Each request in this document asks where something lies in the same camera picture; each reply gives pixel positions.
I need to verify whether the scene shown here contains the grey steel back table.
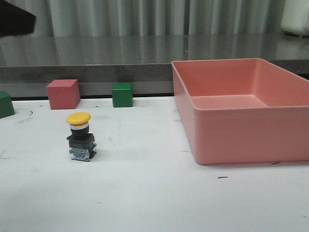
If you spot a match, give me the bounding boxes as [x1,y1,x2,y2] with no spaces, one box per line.
[0,32,309,98]

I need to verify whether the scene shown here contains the pink plastic bin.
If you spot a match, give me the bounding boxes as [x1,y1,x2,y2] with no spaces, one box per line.
[171,58,309,164]

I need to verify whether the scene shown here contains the pink wooden cube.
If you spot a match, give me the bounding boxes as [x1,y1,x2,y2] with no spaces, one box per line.
[46,79,81,110]

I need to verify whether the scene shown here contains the yellow push button switch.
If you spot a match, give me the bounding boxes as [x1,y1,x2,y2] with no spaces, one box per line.
[66,112,97,161]

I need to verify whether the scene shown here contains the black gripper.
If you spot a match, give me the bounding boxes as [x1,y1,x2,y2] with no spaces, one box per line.
[0,0,36,37]

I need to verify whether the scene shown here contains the green block at left edge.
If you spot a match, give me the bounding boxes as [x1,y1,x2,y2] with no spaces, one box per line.
[0,91,15,118]

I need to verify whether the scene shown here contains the green wooden cube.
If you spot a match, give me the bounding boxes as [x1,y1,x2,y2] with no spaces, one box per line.
[112,83,133,108]

